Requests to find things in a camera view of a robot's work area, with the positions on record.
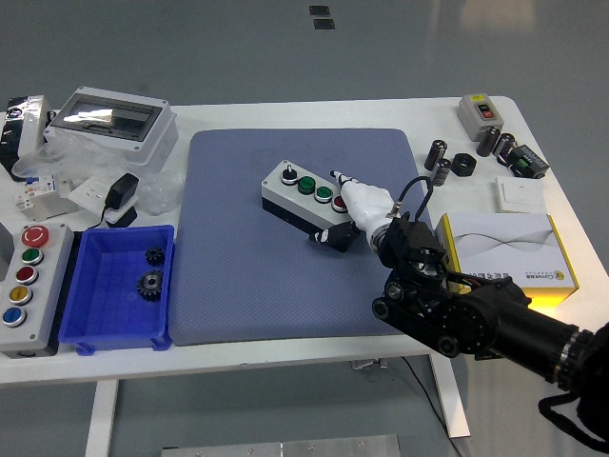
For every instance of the black cylindrical capacitor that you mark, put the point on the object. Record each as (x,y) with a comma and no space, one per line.
(440,172)
(487,140)
(503,145)
(435,153)

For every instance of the black module with green terminal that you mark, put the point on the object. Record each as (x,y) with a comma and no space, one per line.
(525,162)

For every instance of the black power adapter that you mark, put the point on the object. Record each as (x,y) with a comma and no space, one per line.
(121,190)

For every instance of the black hex nut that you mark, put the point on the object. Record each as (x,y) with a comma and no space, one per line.
(464,164)

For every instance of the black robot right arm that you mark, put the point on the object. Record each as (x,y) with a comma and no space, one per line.
(476,319)

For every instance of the white and yellow carton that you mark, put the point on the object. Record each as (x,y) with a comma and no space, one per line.
(504,247)

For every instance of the grey enclosure with clear lid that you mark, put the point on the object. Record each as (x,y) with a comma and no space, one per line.
(143,143)

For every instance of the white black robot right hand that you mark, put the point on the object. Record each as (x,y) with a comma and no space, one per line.
(368,204)

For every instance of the blue plastic bin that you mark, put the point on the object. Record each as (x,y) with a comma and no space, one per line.
(109,309)

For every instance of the white wall switch panel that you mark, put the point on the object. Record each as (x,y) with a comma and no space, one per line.
(521,195)

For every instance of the white wall socket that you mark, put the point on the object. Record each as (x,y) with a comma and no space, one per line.
(90,192)

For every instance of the grey metal plate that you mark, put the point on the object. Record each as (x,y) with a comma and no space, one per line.
(285,447)

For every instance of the grey five-button control box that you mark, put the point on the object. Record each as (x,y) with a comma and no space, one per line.
(45,304)

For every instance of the large black gear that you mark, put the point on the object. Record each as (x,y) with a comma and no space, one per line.
(151,284)

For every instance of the clear plastic bag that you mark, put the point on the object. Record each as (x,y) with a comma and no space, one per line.
(95,159)

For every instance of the white circuit breaker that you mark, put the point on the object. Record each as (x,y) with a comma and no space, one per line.
(40,190)

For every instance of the dark floor cover plate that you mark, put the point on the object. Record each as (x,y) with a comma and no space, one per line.
(319,10)
(323,24)

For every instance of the white table leg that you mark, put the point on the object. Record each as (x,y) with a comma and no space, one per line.
(101,419)
(452,404)

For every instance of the grey block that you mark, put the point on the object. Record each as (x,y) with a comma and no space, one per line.
(4,247)

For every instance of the grey two-button switch box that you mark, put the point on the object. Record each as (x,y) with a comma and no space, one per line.
(476,121)

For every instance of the small black gear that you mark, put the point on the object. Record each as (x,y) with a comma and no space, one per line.
(154,255)

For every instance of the grey four-button control box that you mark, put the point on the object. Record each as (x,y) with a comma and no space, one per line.
(276,190)

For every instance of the metal bracket under table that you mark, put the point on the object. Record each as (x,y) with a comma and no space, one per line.
(368,364)

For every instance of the blue-grey mat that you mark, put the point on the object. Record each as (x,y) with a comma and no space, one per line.
(238,266)

